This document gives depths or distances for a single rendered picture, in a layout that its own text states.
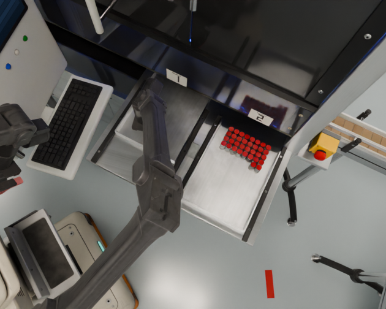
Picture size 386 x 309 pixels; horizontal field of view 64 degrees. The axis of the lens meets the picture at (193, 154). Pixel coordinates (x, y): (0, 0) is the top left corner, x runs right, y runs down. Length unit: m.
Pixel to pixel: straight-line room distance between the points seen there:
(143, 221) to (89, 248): 1.22
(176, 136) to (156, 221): 0.68
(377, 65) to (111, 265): 0.71
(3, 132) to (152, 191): 0.35
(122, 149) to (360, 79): 0.83
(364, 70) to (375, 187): 1.70
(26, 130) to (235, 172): 0.74
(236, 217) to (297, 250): 1.04
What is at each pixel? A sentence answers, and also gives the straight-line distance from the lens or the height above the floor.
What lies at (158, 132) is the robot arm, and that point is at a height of 1.30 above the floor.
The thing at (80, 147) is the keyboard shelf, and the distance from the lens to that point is 1.34.
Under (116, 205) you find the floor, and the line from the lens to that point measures 2.07.
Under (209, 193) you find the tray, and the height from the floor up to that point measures 0.88.
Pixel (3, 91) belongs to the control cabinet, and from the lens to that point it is 1.23.
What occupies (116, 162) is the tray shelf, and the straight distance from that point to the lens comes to 1.20.
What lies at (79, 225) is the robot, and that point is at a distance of 1.81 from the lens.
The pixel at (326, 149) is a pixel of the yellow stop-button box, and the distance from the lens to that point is 1.17.
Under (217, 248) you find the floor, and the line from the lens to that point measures 2.02.
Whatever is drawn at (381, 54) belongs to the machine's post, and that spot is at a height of 1.47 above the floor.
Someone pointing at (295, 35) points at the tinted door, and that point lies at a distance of 0.82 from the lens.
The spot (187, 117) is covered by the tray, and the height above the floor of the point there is 0.88.
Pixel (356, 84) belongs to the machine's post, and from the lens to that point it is 0.88.
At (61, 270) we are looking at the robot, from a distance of 1.02.
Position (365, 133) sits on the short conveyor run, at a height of 0.93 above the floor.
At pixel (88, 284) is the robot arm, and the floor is 1.34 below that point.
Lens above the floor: 2.00
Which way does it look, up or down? 70 degrees down
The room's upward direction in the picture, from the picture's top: 9 degrees clockwise
